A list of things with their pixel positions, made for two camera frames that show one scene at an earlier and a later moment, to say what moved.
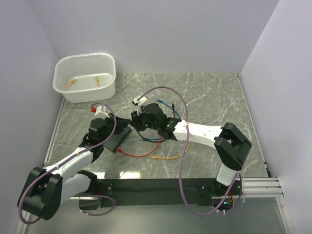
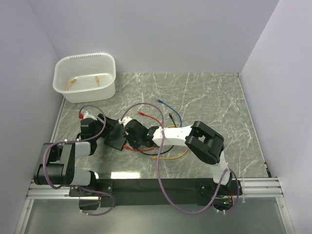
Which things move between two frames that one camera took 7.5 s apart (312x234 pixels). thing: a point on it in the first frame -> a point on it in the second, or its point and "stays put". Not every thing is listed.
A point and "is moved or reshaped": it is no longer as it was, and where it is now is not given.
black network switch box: (115, 140) is moved or reshaped
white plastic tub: (85, 77) stays put
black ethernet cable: (157, 141) is moved or reshaped
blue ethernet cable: (146, 138) stays put
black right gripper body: (146, 124) -> (135, 143)
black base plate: (165, 192) stays put
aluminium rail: (262, 188) stays put
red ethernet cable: (119, 149) -> (129, 148)
